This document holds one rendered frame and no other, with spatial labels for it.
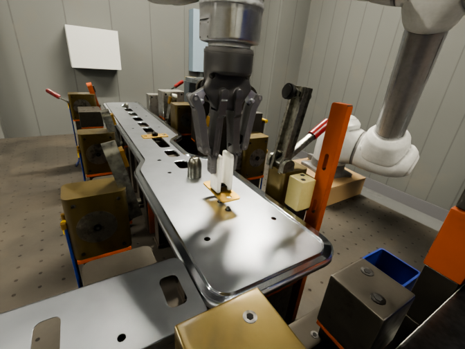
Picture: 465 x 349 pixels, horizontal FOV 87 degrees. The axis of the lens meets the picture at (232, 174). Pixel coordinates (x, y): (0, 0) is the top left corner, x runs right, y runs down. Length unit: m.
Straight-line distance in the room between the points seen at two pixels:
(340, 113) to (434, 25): 0.47
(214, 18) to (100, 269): 0.36
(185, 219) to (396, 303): 0.30
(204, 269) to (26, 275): 0.61
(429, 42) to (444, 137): 2.20
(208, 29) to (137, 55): 2.89
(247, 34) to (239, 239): 0.29
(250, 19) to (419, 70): 0.65
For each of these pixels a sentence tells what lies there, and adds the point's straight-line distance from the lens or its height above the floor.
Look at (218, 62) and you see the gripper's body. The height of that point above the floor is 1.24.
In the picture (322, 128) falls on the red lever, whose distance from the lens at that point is 0.57.
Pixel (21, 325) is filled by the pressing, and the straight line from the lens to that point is 0.34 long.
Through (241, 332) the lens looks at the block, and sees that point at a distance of 0.22.
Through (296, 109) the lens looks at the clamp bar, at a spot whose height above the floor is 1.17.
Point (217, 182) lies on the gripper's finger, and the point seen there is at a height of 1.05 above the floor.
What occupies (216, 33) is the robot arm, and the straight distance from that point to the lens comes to 0.37.
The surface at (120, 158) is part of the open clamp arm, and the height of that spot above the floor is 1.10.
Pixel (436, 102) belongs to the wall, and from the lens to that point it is 3.07.
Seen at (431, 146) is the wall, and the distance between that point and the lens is 3.09.
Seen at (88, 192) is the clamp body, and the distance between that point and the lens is 0.45.
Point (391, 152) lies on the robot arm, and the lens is 1.10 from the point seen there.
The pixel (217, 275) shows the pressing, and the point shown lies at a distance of 0.34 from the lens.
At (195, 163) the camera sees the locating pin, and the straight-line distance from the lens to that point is 0.55.
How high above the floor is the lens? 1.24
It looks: 24 degrees down
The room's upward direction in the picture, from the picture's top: 5 degrees clockwise
